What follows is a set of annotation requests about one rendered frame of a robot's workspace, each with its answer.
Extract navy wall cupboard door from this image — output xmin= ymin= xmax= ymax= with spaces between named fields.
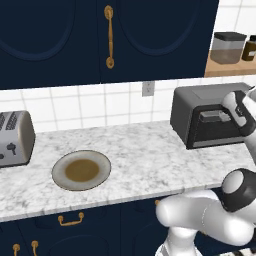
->
xmin=0 ymin=0 xmax=102 ymax=90
xmin=96 ymin=0 xmax=220 ymax=84

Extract navy drawer front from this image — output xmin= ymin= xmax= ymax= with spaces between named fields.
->
xmin=16 ymin=203 xmax=122 ymax=238
xmin=119 ymin=196 xmax=168 ymax=256

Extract clear jar with black lid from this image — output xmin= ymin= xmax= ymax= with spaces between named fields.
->
xmin=209 ymin=31 xmax=248 ymax=65

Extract gold wall cupboard handle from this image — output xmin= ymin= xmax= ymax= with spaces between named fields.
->
xmin=103 ymin=4 xmax=116 ymax=70

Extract grey wall socket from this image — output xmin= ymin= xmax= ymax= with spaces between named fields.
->
xmin=141 ymin=81 xmax=156 ymax=98

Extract silver toaster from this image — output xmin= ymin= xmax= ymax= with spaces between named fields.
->
xmin=0 ymin=110 xmax=37 ymax=169

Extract wooden shelf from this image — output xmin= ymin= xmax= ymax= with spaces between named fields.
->
xmin=203 ymin=54 xmax=256 ymax=79

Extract navy base cupboard door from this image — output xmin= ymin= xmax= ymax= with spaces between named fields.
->
xmin=23 ymin=229 xmax=123 ymax=256
xmin=0 ymin=220 xmax=25 ymax=256

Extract grey plate with brown centre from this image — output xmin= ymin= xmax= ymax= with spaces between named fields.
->
xmin=51 ymin=149 xmax=112 ymax=192

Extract dark brown jar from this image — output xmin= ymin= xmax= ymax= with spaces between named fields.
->
xmin=241 ymin=34 xmax=256 ymax=62

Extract dark grey toaster oven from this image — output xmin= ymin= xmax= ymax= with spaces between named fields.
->
xmin=169 ymin=82 xmax=255 ymax=150

